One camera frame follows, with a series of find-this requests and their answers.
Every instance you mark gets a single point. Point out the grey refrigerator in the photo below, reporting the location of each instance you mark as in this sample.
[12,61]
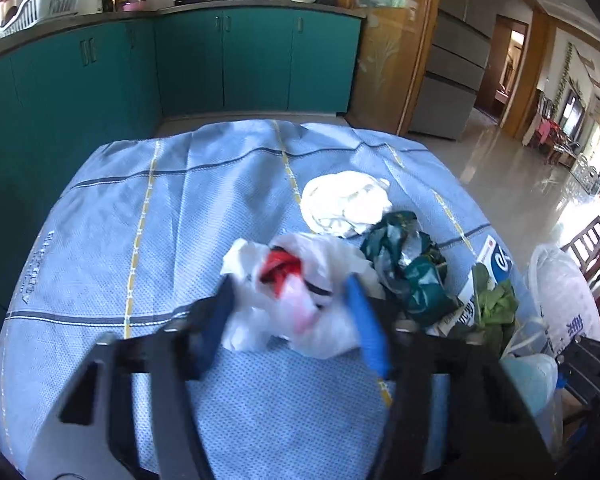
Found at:
[455,60]

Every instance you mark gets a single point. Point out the white dish rack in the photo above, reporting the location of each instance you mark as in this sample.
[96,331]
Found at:
[35,5]

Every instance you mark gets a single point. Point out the dark green foil wrapper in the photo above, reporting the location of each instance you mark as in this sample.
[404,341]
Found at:
[415,265]

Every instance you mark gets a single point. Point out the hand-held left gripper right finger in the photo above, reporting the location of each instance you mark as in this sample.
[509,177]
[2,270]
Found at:
[370,330]

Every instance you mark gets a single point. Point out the green vegetable leaves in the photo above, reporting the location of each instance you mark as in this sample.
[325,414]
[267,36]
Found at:
[495,305]

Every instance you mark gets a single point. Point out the blue checkered tablecloth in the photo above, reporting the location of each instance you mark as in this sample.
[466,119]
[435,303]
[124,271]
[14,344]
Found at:
[180,220]

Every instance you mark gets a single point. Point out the blue and white carton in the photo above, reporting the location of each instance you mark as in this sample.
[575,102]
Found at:
[497,260]

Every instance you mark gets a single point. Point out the teal kitchen cabinet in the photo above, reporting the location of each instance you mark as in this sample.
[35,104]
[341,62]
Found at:
[130,70]

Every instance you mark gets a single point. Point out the wall television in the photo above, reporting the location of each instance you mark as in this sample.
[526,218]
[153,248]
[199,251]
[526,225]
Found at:
[574,112]

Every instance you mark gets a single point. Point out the white plastic bag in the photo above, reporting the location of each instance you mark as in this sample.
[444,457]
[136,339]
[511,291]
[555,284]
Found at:
[290,295]

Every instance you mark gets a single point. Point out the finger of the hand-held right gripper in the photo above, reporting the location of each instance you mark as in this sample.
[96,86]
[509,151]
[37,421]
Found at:
[585,370]

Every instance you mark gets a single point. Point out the green vine garland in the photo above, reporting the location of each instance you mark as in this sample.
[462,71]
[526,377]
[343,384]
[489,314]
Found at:
[562,75]

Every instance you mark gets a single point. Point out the light blue face mask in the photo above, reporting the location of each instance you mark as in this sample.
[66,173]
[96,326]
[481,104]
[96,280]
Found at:
[527,380]

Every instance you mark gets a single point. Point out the wooden chair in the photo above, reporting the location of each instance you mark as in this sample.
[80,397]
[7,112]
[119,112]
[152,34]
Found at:
[592,245]

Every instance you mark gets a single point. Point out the brown wooden door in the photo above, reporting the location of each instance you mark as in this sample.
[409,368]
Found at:
[500,70]

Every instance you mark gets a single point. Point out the waste bin with white liner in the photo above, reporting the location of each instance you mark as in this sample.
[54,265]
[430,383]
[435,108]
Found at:
[565,290]

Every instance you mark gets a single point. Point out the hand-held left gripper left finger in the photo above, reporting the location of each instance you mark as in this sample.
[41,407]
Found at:
[215,320]

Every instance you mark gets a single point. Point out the glass sliding door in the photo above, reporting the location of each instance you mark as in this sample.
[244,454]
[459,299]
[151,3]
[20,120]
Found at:
[390,50]

